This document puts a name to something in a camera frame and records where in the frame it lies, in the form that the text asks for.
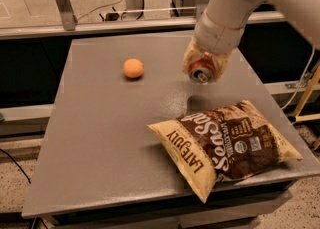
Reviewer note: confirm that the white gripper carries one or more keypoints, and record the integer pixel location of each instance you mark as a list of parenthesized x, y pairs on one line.
[(214, 37)]

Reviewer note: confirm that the brown yellow chip bag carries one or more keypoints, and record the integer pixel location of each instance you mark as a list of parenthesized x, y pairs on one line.
[(230, 143)]

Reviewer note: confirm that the red coke can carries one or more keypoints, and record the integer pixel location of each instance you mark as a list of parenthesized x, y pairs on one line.
[(201, 71)]

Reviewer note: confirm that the grey table base frame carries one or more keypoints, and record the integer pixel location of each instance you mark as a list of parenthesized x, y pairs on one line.
[(230, 209)]

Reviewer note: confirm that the left metal rail bracket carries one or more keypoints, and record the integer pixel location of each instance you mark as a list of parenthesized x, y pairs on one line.
[(67, 15)]

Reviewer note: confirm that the orange fruit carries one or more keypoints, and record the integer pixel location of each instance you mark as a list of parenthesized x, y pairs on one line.
[(133, 68)]

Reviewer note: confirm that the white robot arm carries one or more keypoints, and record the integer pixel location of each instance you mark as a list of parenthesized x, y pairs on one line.
[(303, 15)]

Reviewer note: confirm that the metal guard rail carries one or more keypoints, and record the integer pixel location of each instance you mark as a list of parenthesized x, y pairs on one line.
[(175, 24)]

